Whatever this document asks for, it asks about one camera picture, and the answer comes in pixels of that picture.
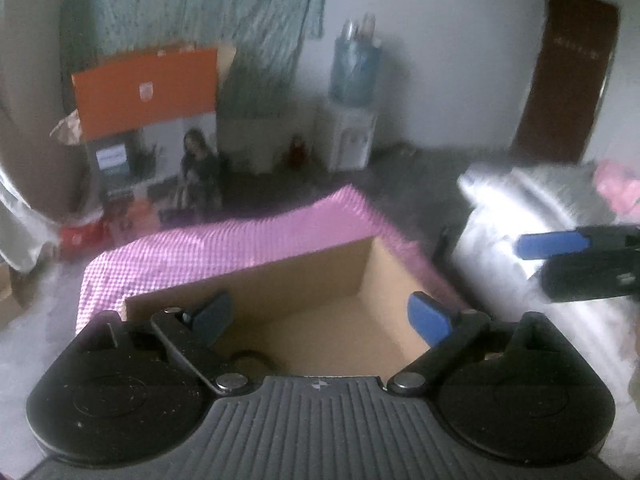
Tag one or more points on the pink bag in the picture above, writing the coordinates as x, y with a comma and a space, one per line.
615, 187

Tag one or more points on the green hanging cloth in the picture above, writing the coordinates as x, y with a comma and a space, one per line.
190, 0

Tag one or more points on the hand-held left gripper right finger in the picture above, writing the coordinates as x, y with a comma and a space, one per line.
430, 317

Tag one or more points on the red packet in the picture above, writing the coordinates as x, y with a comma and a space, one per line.
80, 237

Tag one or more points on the pink checkered cloth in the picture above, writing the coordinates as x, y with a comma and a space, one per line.
200, 250

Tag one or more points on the small red bottle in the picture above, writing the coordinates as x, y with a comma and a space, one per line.
297, 152

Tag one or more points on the white sheer curtain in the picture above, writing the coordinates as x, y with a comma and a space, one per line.
20, 230

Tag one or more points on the brown wooden door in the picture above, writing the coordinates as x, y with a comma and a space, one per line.
565, 85

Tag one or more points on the orange printed carton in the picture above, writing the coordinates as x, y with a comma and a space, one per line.
145, 90

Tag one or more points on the taupe curtain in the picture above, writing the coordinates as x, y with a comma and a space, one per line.
30, 85

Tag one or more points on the brown cardboard box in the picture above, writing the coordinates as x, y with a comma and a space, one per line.
325, 320

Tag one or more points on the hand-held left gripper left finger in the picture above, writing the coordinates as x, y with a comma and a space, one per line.
215, 312

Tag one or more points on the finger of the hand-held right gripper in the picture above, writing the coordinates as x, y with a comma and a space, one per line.
550, 244

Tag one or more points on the white water dispenser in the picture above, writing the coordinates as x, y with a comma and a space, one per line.
350, 135

